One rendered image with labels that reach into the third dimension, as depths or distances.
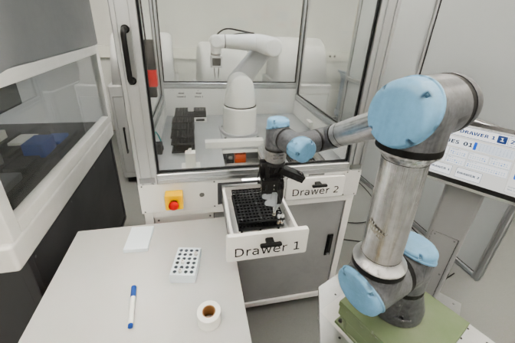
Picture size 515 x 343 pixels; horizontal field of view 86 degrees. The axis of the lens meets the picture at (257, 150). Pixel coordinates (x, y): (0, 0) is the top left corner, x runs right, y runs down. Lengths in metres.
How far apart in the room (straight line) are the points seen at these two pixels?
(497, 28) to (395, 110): 1.89
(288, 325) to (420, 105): 1.58
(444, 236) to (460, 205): 0.20
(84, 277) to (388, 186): 1.00
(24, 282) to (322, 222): 1.27
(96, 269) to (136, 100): 0.61
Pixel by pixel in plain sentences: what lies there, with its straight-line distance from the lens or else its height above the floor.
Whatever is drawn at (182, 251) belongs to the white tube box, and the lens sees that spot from 1.10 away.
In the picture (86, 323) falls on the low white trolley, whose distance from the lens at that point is 1.06.
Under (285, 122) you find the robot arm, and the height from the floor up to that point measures 1.29.
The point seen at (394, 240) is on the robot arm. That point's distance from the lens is 0.64.
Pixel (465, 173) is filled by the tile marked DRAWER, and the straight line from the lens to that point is 1.53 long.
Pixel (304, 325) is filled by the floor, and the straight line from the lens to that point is 1.89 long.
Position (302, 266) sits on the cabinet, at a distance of 1.71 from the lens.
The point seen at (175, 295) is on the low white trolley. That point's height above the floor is 0.76.
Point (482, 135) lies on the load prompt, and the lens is 1.60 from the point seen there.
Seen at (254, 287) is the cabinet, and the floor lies 0.21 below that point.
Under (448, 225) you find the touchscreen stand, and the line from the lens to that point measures 1.74.
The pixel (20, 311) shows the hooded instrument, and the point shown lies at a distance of 1.52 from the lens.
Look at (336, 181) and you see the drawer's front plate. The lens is 1.36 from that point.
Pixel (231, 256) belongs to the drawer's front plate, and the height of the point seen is 0.84.
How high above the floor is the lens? 1.57
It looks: 25 degrees down
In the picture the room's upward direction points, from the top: 3 degrees clockwise
